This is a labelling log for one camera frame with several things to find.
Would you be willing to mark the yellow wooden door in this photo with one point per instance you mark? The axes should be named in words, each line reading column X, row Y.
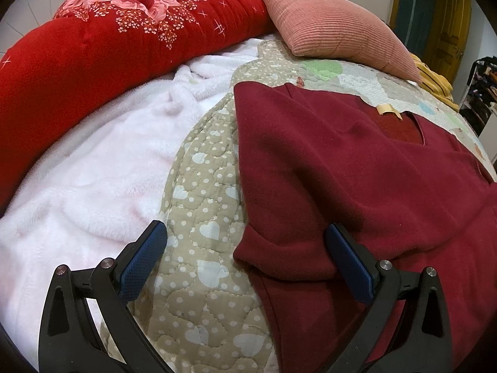
column 450, row 27

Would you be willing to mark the dark teal door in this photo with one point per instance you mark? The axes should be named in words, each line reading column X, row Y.
column 413, row 11

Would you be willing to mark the maroon fleece sweater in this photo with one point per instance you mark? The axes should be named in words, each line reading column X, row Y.
column 330, row 163

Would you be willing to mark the heart-patterned quilted bedspread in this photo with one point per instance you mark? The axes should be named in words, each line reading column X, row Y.
column 205, row 202

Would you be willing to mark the cluttered shoe rack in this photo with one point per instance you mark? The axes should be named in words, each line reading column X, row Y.
column 481, row 89

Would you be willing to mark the red floral quilt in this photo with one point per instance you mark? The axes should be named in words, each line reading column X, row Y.
column 77, row 66

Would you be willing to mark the white fluffy blanket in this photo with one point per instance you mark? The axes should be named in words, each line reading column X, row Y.
column 97, row 171

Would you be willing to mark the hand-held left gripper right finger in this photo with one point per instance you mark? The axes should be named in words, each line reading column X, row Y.
column 349, row 264

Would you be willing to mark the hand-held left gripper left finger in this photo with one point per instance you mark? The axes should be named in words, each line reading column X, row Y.
column 141, row 260

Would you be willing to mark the yellow striped garment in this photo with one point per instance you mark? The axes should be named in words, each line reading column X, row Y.
column 435, row 81

